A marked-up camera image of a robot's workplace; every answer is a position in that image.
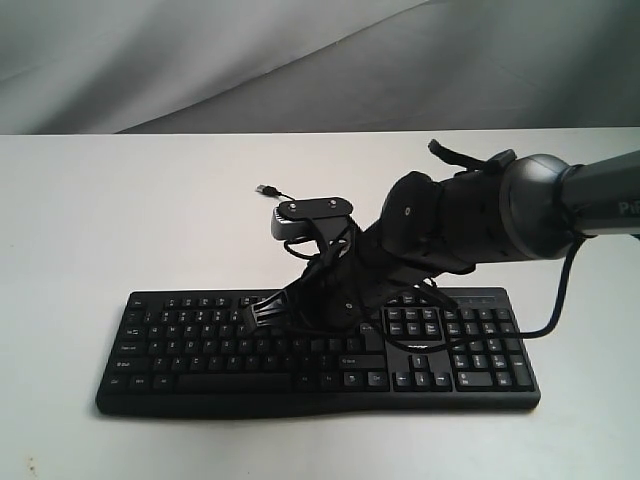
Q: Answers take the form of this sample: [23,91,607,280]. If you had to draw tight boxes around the black velcro strap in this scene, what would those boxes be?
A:
[427,139,516,174]

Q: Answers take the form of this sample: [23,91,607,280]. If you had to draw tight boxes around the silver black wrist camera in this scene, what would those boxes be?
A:
[270,197,353,242]

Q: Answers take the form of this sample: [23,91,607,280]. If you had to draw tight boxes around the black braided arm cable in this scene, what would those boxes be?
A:
[384,234,591,354]

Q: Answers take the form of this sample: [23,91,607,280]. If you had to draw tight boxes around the grey backdrop cloth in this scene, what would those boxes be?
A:
[1,1,639,134]

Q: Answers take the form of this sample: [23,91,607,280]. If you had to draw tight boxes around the black usb cable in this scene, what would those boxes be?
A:
[254,182,296,202]

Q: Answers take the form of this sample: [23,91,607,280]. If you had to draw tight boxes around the black acer keyboard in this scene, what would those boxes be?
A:
[96,288,541,419]

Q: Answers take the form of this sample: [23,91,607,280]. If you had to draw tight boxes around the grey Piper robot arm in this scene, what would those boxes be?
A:
[243,144,639,334]

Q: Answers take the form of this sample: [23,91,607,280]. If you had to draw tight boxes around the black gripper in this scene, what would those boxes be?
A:
[243,221,440,332]

